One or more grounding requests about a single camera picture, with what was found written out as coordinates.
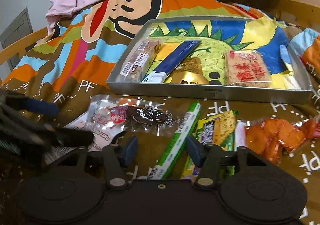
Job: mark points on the grey metal tray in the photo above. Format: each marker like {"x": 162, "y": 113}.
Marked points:
{"x": 175, "y": 93}

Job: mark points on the grey door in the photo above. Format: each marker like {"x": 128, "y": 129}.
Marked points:
{"x": 17, "y": 32}

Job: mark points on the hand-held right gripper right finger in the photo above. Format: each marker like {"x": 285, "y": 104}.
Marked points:
{"x": 193, "y": 150}

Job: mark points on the printed monkey blanket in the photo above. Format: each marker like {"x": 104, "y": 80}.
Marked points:
{"x": 62, "y": 64}

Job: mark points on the yellow green snack packet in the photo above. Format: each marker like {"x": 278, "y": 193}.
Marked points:
{"x": 220, "y": 130}

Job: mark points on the clear nut bar packet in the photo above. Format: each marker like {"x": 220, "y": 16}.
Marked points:
{"x": 140, "y": 59}

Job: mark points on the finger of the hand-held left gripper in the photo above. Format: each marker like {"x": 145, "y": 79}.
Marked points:
{"x": 75, "y": 137}
{"x": 43, "y": 107}

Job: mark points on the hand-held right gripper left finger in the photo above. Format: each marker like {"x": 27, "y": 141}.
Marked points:
{"x": 130, "y": 151}

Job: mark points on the orange snack packet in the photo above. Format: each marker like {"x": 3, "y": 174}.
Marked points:
{"x": 270, "y": 137}

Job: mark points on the long blue snack packet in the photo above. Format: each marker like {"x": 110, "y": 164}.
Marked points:
{"x": 175, "y": 57}

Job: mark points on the gold snack packet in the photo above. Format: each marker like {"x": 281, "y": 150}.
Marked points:
{"x": 190, "y": 74}

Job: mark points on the white packet with red print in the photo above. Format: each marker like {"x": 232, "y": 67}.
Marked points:
{"x": 102, "y": 137}

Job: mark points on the green stick packet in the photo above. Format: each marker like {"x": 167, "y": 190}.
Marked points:
{"x": 175, "y": 145}

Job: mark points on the clear packet with dark snack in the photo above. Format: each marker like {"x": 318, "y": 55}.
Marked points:
{"x": 145, "y": 115}

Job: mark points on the rice cracker packet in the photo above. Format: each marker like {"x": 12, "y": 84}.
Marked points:
{"x": 246, "y": 68}

